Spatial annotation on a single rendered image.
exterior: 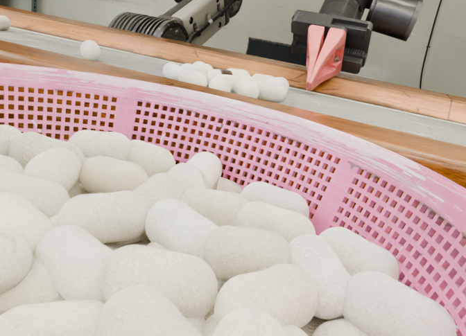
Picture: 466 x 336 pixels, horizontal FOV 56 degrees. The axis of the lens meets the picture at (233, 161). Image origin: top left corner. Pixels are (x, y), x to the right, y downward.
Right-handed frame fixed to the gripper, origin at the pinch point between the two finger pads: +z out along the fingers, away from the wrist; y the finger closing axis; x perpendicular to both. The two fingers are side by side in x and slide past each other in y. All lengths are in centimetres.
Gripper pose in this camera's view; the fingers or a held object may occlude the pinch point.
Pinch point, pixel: (311, 82)
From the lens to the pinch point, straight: 56.0
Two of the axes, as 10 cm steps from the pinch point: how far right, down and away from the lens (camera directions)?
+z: -3.9, 7.7, -5.1
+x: 0.9, 5.9, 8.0
